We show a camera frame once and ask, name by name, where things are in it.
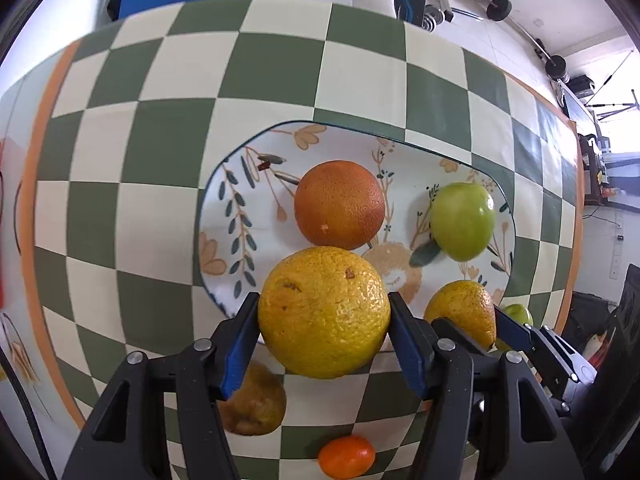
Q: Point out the black tripod stand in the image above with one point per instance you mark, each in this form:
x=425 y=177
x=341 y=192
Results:
x=615 y=105

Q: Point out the black treadmill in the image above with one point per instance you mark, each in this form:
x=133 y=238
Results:
x=577 y=105

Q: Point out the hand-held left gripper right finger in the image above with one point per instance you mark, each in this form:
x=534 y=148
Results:
x=407 y=355

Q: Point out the bright orange tangerine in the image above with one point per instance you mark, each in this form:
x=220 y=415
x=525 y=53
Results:
x=346 y=456

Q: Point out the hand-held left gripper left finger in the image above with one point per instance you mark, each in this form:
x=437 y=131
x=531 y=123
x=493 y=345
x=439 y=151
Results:
x=240 y=355

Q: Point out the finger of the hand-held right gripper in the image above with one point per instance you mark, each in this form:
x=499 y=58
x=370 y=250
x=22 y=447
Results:
x=512 y=332

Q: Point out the small dumbbell plates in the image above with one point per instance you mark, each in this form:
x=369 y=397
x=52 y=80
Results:
x=432 y=17

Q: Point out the floral oval plate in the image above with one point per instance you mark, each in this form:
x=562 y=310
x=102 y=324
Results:
x=350 y=145

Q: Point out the black storage rack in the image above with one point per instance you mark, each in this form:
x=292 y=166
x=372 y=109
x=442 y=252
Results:
x=592 y=175

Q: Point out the dark reddish orange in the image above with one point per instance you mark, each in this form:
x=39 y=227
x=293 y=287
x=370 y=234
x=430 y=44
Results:
x=340 y=205

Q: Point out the brown mottled fruit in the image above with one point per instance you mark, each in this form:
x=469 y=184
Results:
x=260 y=405

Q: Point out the green white checkered tablecloth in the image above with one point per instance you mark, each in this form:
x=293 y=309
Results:
x=150 y=210

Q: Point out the large yellow orange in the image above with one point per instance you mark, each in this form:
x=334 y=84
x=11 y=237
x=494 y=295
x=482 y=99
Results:
x=325 y=315

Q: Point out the small yellow orange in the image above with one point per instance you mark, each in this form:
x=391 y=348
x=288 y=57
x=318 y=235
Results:
x=460 y=310

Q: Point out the floor barbell with black plates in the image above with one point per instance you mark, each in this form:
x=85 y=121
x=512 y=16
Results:
x=500 y=7

